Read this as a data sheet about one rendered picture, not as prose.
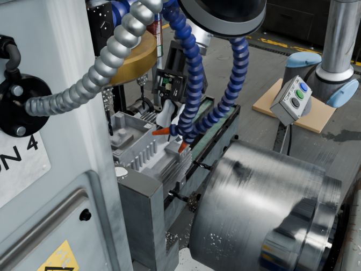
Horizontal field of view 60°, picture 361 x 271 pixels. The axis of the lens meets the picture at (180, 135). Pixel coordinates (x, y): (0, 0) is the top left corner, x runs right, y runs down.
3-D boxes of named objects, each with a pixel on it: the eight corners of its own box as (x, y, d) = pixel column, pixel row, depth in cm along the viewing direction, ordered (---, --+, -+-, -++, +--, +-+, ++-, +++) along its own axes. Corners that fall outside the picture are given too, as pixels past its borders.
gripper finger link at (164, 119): (145, 138, 67) (156, 97, 65) (159, 136, 72) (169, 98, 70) (158, 143, 65) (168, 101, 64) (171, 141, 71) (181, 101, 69)
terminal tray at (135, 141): (124, 186, 60) (120, 158, 56) (84, 166, 65) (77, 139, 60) (159, 151, 69) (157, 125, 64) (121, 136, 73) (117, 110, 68)
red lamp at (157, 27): (156, 35, 111) (155, 22, 108) (142, 31, 114) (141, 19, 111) (165, 30, 115) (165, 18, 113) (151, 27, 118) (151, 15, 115)
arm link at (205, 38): (187, 25, 68) (221, 31, 65) (181, 46, 69) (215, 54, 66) (171, 15, 62) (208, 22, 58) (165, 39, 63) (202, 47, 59)
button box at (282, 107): (285, 127, 87) (300, 118, 83) (268, 108, 87) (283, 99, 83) (300, 99, 99) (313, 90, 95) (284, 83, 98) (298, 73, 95)
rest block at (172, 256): (166, 283, 73) (165, 255, 66) (142, 269, 76) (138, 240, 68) (179, 262, 77) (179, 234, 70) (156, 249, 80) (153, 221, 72)
